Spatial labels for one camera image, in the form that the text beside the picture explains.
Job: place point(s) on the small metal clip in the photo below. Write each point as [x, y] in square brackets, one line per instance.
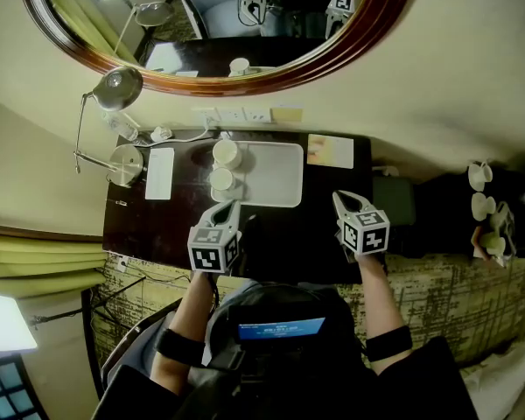
[121, 202]

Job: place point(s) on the lattice window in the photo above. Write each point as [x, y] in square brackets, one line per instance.
[4, 392]

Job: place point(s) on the small wooden tray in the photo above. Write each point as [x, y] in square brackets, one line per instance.
[477, 243]

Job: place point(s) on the white rectangular tray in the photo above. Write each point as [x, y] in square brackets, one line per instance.
[275, 173]

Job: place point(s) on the oval wooden framed mirror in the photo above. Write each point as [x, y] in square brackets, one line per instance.
[227, 88]

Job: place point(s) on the clear water bottle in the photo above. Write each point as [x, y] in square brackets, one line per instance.
[121, 126]

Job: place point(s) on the person's right forearm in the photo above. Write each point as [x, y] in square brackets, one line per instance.
[378, 296]

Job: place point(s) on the white floor power strip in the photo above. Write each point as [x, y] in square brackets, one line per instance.
[122, 263]

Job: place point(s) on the white wall socket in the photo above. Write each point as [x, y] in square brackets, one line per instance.
[205, 115]
[231, 115]
[258, 115]

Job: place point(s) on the green curtain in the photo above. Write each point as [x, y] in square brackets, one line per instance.
[35, 261]

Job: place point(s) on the white notepad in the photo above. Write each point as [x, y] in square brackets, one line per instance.
[159, 173]

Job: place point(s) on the white lampshade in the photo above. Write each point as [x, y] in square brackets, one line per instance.
[4, 322]

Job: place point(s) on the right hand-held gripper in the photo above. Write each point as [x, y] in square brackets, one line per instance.
[365, 234]

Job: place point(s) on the white printed card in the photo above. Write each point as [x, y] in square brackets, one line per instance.
[337, 151]

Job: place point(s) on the group of white cups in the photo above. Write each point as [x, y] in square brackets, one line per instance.
[442, 208]

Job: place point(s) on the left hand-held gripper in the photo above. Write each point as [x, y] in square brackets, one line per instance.
[212, 252]

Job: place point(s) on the chest device with blue screen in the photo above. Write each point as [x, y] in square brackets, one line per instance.
[282, 328]

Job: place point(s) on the grey armchair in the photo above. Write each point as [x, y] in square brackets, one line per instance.
[131, 348]

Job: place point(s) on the person's black clothing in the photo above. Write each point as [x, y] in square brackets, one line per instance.
[315, 387]

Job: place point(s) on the black tripod stand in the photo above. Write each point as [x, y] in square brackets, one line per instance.
[92, 306]

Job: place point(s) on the silver desk lamp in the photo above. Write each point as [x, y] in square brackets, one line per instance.
[127, 169]

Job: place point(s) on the dark wooden desk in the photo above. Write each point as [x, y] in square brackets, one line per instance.
[157, 226]

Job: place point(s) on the white cup with saucer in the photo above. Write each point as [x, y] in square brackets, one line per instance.
[482, 207]
[479, 177]

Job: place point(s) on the person's left forearm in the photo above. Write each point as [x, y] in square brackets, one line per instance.
[192, 304]

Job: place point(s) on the white bed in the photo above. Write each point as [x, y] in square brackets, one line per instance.
[503, 379]

